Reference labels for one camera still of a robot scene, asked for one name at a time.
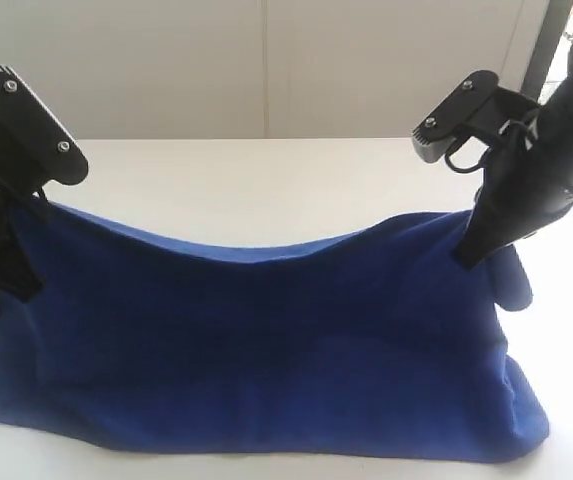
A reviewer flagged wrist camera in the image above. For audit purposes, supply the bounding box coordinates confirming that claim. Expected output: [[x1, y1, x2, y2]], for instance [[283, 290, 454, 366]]
[[0, 64, 89, 186], [411, 70, 499, 164]]

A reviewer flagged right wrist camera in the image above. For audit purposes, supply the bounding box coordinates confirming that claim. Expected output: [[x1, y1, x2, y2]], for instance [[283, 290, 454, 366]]
[[411, 70, 499, 164]]

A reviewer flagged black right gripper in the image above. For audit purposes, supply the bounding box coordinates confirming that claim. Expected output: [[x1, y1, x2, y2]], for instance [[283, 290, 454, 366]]
[[453, 89, 573, 269]]

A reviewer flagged blue towel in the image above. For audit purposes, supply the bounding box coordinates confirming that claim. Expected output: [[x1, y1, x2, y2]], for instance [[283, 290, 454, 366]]
[[0, 205, 550, 463]]

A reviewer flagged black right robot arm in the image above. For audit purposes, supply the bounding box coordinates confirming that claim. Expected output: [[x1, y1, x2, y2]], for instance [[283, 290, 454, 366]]
[[453, 43, 573, 269]]

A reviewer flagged dark window frame post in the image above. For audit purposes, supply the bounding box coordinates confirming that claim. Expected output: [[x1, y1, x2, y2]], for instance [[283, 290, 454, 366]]
[[520, 0, 573, 100]]

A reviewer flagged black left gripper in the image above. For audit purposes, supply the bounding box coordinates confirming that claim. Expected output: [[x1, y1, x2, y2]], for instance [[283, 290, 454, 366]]
[[0, 129, 49, 303]]

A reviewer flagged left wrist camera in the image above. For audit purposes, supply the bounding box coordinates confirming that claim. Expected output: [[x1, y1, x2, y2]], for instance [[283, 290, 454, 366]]
[[0, 64, 89, 186]]

